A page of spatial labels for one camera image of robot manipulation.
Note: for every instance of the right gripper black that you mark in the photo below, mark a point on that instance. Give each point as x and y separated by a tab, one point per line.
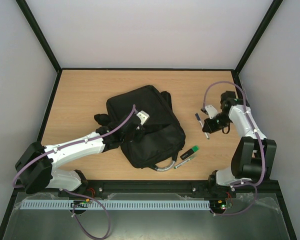
209	125

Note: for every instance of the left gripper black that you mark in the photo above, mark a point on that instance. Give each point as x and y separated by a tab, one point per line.
142	131

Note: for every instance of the blue capped marker pen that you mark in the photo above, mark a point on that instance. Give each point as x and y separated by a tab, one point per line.
202	125

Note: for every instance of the black student bag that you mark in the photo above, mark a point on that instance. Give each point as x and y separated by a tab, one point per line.
164	136

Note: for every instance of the green black highlighter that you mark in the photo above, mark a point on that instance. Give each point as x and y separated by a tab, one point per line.
189	152

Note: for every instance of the green capped marker pen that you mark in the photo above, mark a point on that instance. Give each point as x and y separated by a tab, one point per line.
184	162

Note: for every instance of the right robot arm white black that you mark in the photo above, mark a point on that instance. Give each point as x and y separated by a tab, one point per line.
254	156

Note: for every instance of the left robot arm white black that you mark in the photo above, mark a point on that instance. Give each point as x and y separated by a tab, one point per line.
39	166

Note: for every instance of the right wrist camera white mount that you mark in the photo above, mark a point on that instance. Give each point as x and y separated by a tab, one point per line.
210	111

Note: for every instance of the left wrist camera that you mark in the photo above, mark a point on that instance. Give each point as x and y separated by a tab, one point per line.
143	116

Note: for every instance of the bag grey metal handle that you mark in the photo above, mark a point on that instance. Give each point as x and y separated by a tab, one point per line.
166	168

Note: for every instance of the black aluminium frame rail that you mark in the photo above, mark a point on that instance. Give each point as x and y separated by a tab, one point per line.
191	188

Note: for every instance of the grey slotted cable duct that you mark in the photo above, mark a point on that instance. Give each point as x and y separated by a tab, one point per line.
36	204

